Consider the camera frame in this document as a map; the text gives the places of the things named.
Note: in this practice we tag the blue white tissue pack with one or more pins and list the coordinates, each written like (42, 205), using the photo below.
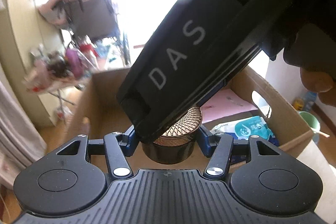
(244, 128)

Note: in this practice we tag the pink paper envelope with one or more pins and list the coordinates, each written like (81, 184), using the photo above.
(223, 104)

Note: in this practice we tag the brown cardboard box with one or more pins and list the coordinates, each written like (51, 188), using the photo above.
(97, 112)

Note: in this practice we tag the person's right hand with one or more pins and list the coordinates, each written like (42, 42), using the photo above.
(320, 83)

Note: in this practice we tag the black jar copper mesh lid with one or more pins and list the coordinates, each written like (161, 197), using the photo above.
(177, 143)

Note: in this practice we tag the cluttered folding table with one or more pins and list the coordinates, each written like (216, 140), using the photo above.
(54, 71)

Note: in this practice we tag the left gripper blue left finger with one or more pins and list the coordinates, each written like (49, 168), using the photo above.
(118, 146)

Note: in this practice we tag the green plastic bucket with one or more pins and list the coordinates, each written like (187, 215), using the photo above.
(314, 124)

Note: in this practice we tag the grey curtain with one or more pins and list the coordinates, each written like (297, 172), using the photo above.
(21, 144)

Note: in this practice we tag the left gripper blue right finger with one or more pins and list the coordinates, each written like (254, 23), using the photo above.
(218, 148)

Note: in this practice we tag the yellow-green wardrobe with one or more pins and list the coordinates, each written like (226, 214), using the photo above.
(22, 29)

